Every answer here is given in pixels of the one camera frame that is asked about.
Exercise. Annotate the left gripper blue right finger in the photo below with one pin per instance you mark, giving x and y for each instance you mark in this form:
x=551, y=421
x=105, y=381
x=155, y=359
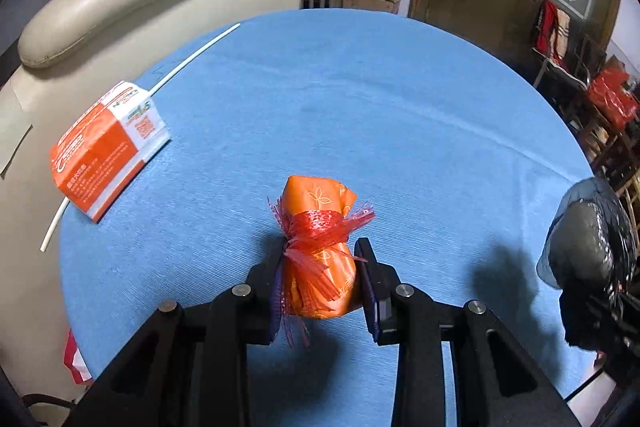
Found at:
x=377, y=283

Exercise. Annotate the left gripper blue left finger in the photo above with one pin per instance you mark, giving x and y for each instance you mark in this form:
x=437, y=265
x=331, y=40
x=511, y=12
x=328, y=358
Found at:
x=277, y=304

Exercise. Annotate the black plastic bag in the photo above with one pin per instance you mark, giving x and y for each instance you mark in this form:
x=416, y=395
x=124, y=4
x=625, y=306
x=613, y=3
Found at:
x=590, y=240

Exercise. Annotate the orange wrapper with red net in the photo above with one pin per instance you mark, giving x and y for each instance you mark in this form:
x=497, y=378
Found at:
x=316, y=217

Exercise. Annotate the blue tablecloth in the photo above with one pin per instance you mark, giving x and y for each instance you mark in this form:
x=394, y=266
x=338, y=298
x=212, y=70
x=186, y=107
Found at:
x=461, y=160

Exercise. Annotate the wooden stool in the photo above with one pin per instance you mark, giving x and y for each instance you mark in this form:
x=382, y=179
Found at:
x=611, y=153

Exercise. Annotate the red white paper bag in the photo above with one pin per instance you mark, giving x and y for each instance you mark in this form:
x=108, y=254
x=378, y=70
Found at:
x=75, y=363

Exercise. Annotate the large red bag on stool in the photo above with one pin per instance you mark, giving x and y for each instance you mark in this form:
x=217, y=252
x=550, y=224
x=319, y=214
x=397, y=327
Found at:
x=606, y=92

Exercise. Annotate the orange white tissue pack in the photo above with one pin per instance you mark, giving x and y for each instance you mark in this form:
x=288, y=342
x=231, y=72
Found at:
x=107, y=149

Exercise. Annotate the white plastic rod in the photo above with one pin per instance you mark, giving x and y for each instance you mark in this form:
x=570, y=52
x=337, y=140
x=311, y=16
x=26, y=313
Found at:
x=150, y=106

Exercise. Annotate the chair with red cloth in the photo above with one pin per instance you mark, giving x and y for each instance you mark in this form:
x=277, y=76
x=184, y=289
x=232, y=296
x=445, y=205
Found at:
x=550, y=42

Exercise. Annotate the brown cardboard box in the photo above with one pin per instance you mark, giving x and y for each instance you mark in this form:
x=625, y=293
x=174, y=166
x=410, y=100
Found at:
x=386, y=6

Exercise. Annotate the cream leather sofa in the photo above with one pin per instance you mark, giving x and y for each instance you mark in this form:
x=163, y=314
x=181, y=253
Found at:
x=71, y=52

